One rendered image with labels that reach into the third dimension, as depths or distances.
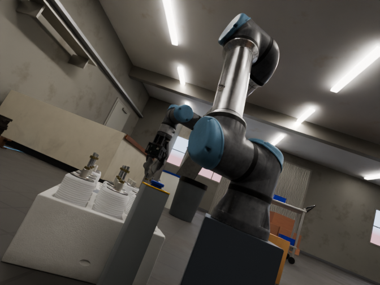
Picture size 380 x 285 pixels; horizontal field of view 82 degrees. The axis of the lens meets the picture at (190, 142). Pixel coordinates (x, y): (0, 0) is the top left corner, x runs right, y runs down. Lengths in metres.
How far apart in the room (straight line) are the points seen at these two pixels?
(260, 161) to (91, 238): 0.52
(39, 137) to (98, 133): 0.87
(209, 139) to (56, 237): 0.50
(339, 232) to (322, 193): 1.42
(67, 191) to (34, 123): 3.22
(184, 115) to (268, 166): 0.47
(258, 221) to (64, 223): 0.52
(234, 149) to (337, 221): 9.41
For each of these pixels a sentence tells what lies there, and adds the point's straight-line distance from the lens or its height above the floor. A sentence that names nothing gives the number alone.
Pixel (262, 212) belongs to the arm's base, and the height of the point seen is 0.36.
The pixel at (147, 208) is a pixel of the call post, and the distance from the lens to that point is 0.59.
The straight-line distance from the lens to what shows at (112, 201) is 0.74.
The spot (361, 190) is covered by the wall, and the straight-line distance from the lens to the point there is 10.39.
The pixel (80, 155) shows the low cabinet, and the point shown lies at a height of 0.26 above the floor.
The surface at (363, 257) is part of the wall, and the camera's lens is 10.32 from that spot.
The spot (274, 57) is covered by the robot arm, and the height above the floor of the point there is 0.85.
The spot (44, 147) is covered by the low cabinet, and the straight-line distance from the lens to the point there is 3.69.
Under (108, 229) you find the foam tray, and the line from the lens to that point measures 0.73.
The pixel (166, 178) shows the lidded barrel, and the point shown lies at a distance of 3.77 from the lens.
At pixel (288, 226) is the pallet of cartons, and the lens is 7.01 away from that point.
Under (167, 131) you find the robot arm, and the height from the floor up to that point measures 0.56.
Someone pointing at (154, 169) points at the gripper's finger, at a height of 0.38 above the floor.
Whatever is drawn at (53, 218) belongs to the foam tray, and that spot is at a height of 0.13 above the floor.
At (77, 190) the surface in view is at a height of 0.22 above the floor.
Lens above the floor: 0.33
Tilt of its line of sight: 13 degrees up
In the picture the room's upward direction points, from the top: 23 degrees clockwise
